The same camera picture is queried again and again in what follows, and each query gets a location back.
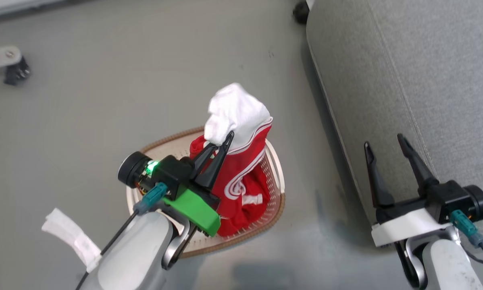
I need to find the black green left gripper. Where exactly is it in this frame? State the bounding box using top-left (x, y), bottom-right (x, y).
top-left (118, 131), bottom-right (235, 237)

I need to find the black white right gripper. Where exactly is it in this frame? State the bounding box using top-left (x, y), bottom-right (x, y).
top-left (364, 134), bottom-right (483, 247)

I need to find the red white-striped jersey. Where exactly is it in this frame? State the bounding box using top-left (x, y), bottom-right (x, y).
top-left (189, 117), bottom-right (273, 237)

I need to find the white garment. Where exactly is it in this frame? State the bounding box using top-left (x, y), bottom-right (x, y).
top-left (204, 83), bottom-right (271, 146)

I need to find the cream perforated laundry basket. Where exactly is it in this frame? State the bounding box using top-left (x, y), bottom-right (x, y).
top-left (126, 126), bottom-right (285, 258)

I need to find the grey fabric sofa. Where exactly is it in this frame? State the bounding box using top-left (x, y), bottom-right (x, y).
top-left (306, 0), bottom-right (483, 250)

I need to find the white tape strip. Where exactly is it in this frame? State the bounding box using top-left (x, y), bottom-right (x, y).
top-left (42, 208), bottom-right (103, 273)

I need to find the black sofa foot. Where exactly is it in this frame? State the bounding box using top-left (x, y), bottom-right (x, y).
top-left (293, 1), bottom-right (310, 24)

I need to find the black caster wheel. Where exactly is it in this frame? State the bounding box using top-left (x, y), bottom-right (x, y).
top-left (4, 56), bottom-right (31, 86)

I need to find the black cable with teal connector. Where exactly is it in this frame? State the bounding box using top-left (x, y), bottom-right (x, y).
top-left (450, 210), bottom-right (483, 273)
top-left (75, 182), bottom-right (168, 290)

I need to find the aluminium partition base rail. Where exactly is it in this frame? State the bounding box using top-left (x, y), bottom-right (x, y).
top-left (0, 0), bottom-right (71, 20)

